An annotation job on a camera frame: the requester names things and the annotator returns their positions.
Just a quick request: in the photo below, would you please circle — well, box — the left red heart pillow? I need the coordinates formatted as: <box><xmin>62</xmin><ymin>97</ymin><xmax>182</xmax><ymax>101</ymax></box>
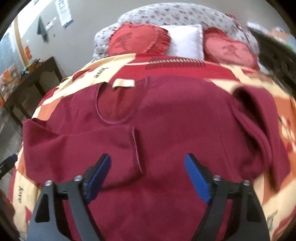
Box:
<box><xmin>107</xmin><ymin>22</ymin><xmax>171</xmax><ymax>56</ymax></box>

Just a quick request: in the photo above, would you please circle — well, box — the dark wooden side table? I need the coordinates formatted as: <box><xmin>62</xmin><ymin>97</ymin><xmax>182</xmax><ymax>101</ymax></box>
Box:
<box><xmin>4</xmin><ymin>56</ymin><xmax>63</xmax><ymax>126</ymax></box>

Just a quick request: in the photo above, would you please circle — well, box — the dark cloth on wall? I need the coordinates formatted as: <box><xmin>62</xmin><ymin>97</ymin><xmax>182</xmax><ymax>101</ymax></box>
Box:
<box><xmin>37</xmin><ymin>16</ymin><xmax>48</xmax><ymax>43</ymax></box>

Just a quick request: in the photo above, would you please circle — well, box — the white square pillow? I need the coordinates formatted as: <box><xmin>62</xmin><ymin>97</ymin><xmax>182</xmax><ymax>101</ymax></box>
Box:
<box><xmin>161</xmin><ymin>24</ymin><xmax>204</xmax><ymax>60</ymax></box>

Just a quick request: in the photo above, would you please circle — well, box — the right red heart pillow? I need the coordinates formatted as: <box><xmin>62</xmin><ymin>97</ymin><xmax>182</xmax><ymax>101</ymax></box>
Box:
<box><xmin>203</xmin><ymin>28</ymin><xmax>259</xmax><ymax>70</ymax></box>

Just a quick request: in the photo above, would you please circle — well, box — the paper notice on wall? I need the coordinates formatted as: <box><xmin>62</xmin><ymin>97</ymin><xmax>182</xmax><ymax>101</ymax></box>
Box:
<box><xmin>55</xmin><ymin>0</ymin><xmax>73</xmax><ymax>29</ymax></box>

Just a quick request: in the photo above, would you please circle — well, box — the floral folded quilt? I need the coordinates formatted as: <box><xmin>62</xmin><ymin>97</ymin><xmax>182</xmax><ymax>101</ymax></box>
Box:
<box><xmin>93</xmin><ymin>3</ymin><xmax>260</xmax><ymax>60</ymax></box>

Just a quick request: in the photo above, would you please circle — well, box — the red heart pillow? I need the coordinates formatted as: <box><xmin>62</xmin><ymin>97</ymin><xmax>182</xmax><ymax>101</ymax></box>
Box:
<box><xmin>203</xmin><ymin>28</ymin><xmax>259</xmax><ymax>70</ymax></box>
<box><xmin>107</xmin><ymin>22</ymin><xmax>171</xmax><ymax>56</ymax></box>

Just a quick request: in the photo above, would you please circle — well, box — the orange red cream blanket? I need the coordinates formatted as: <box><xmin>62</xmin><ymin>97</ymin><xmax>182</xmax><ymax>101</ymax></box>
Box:
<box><xmin>9</xmin><ymin>54</ymin><xmax>295</xmax><ymax>240</ymax></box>

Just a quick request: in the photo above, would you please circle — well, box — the maroon fleece sweater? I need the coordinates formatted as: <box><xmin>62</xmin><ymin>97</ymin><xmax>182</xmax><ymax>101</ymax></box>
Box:
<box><xmin>23</xmin><ymin>76</ymin><xmax>290</xmax><ymax>240</ymax></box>

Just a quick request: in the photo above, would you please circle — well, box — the dark carved wooden headboard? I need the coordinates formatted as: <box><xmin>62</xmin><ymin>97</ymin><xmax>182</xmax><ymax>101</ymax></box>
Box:
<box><xmin>250</xmin><ymin>30</ymin><xmax>295</xmax><ymax>97</ymax></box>

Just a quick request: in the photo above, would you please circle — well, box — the red paper wall decoration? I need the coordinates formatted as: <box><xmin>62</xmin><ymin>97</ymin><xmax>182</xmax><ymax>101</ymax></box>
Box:
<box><xmin>25</xmin><ymin>46</ymin><xmax>32</xmax><ymax>60</ymax></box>

